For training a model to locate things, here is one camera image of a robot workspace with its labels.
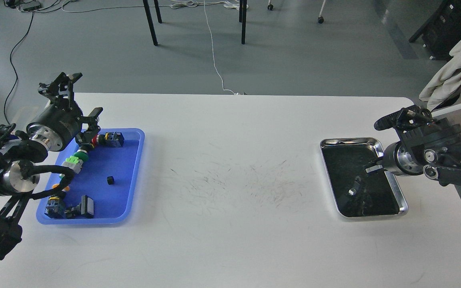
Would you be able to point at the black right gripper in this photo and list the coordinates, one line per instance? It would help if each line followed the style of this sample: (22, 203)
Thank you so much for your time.
(395, 160)

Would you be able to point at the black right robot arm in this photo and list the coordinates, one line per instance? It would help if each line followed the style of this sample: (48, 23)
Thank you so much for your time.
(426, 146)

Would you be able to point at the silver metal tray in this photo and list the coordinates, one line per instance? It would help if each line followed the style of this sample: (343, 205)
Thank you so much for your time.
(357, 195)

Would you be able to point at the red emergency stop button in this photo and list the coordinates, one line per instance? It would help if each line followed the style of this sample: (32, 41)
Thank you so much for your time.
(110, 139)

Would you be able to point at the green push button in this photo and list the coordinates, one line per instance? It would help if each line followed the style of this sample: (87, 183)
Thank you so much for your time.
(76, 160)

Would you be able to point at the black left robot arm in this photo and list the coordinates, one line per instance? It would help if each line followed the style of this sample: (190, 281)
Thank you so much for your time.
(22, 175)

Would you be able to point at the beige cloth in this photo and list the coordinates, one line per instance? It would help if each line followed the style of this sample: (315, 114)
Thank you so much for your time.
(444, 86)

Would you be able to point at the blue plastic tray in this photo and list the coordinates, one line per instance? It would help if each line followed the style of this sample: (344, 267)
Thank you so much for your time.
(112, 203)

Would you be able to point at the black cabinet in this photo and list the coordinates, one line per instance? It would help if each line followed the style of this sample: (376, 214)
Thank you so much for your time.
(442, 31)

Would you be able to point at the black table leg left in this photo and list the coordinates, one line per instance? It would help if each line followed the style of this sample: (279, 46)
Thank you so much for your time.
(149, 19)

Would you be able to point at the black table leg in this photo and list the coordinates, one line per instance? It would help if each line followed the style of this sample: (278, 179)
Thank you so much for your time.
(149, 19)
(243, 5)

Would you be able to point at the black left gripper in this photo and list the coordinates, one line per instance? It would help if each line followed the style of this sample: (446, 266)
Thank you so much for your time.
(56, 126)

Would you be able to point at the black table leg right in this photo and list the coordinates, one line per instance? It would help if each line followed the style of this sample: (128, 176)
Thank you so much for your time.
(243, 5)

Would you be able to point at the yellow blue switch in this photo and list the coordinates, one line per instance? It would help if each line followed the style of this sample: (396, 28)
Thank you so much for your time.
(55, 207)

